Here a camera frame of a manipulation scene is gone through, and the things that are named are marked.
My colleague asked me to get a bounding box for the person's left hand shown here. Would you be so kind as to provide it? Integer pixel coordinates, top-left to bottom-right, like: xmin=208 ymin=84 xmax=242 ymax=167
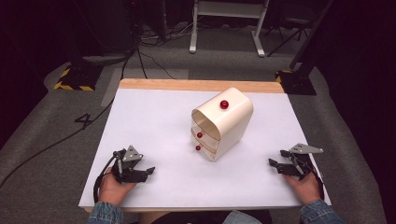
xmin=98 ymin=166 xmax=137 ymax=207

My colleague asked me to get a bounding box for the cream drawer with red knob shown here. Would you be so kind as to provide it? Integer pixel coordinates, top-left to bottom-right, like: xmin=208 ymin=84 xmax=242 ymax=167
xmin=191 ymin=125 xmax=221 ymax=153
xmin=191 ymin=137 xmax=218 ymax=162

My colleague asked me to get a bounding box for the black tripod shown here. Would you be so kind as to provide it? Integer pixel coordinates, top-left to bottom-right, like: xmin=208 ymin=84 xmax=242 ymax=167
xmin=266 ymin=17 xmax=316 ymax=58

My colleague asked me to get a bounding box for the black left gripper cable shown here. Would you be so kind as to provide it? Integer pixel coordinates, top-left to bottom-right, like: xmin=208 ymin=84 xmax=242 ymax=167
xmin=92 ymin=154 xmax=119 ymax=203

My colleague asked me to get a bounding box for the white table mat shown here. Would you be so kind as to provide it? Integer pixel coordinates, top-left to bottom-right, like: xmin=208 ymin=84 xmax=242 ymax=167
xmin=78 ymin=88 xmax=332 ymax=209

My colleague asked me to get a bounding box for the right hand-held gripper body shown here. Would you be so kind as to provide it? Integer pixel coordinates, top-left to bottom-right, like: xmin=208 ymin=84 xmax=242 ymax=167
xmin=276 ymin=143 xmax=324 ymax=182

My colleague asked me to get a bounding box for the long black floor cable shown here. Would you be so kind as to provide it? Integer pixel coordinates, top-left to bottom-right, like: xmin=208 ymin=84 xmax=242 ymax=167
xmin=0 ymin=46 xmax=139 ymax=189

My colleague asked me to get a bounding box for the thin black floor cable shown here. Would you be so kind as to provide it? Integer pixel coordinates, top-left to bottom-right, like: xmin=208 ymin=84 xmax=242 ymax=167
xmin=137 ymin=50 xmax=177 ymax=80

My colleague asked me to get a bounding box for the white metal desk frame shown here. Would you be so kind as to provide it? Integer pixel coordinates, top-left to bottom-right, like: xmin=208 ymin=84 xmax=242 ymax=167
xmin=189 ymin=0 xmax=271 ymax=58

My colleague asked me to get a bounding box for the black stand with striped base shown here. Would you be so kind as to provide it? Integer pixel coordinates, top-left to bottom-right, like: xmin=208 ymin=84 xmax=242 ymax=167
xmin=53 ymin=0 xmax=105 ymax=92
xmin=275 ymin=0 xmax=335 ymax=96

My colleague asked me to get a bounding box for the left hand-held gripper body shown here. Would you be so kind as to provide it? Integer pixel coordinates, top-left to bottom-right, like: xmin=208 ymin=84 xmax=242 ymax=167
xmin=111 ymin=145 xmax=149 ymax=184

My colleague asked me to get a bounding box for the person's right hand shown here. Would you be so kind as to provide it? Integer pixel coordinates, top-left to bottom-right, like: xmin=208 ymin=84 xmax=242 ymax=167
xmin=282 ymin=171 xmax=322 ymax=206

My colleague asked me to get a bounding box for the cream mini drawer cabinet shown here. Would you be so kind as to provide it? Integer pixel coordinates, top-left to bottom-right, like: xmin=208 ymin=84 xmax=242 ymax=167
xmin=191 ymin=87 xmax=254 ymax=162

